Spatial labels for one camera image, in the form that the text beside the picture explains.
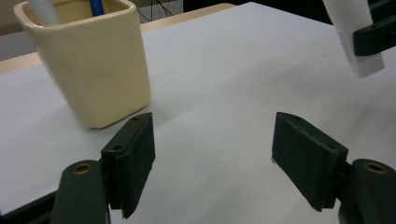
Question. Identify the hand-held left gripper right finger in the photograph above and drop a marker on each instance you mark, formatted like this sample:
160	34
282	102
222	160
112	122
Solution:
305	155

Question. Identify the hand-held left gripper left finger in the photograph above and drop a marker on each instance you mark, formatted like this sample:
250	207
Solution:
134	158

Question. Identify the short thick white tube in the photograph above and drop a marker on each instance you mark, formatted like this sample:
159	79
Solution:
348	18

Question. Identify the cream square pen holder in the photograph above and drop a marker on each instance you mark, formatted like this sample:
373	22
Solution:
93	71

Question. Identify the blue pen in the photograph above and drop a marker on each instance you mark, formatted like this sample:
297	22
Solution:
97	6

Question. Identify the long thin white pen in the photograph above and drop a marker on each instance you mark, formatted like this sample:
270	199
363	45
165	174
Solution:
45	12

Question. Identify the white table cover sheet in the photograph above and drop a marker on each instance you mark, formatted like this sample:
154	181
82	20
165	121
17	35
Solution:
218	77

